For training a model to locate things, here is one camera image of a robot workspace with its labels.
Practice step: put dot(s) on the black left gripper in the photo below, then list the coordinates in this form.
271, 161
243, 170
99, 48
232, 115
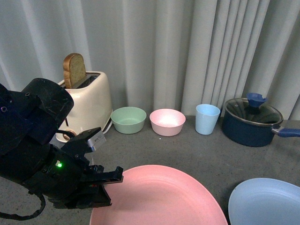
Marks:
70, 182

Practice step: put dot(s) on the pink plate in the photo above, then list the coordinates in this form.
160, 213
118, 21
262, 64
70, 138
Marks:
158, 195

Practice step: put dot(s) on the blue plate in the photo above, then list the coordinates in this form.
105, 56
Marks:
264, 201

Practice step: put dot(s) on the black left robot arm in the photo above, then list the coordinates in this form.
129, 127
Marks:
29, 119

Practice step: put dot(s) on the green bowl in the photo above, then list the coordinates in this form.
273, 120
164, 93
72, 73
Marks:
128, 120

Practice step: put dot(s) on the cream white toaster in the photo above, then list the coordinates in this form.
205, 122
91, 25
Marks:
92, 104

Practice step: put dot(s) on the pink bowl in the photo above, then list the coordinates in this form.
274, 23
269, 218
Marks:
167, 122

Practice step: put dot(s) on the brown bread slice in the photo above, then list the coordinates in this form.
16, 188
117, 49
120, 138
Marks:
73, 69

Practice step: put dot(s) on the light blue right cup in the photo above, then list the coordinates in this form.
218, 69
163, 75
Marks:
206, 118

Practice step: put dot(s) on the dark blue saucepan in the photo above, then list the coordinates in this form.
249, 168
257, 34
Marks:
252, 134

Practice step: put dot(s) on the glass pot lid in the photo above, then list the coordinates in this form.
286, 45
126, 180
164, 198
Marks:
253, 110

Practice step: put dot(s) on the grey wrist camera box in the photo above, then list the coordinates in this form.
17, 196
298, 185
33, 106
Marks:
93, 139

